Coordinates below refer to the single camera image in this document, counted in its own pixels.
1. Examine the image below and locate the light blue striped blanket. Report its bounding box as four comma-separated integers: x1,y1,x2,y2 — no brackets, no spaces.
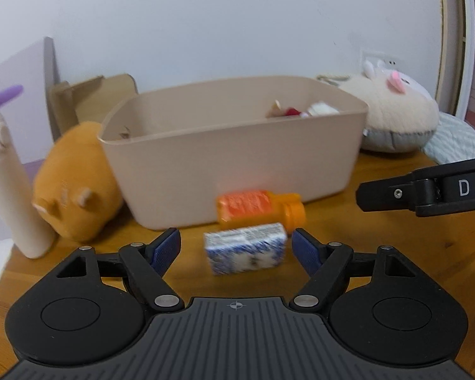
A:
422,112,475,165

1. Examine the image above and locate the beige plastic storage bin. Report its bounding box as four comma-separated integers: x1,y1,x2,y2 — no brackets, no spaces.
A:
98,76,368,230

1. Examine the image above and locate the cream round plush pillow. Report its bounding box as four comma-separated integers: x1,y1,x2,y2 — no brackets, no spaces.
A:
317,63,439,153

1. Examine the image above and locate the cream tumbler bottle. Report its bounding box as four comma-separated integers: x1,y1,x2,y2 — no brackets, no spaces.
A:
0,114,55,259

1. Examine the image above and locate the white red plush toy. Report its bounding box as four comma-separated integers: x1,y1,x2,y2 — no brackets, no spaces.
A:
284,102,340,117

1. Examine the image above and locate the blue white tissue pack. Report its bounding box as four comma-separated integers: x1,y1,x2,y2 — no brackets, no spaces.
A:
204,223,287,276

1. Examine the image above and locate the lavender board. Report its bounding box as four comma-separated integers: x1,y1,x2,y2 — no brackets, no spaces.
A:
0,37,55,239

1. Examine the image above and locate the white wall socket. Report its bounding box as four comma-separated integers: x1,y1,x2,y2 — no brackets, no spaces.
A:
360,49,405,71

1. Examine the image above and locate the purple pen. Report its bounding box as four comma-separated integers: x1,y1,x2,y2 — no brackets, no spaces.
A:
0,85,24,108

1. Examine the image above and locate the orange plastic bottle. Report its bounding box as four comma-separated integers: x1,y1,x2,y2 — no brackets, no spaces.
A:
216,190,306,233

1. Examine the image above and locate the orange bear plush toy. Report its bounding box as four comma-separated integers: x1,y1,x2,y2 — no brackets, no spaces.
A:
31,121,124,243

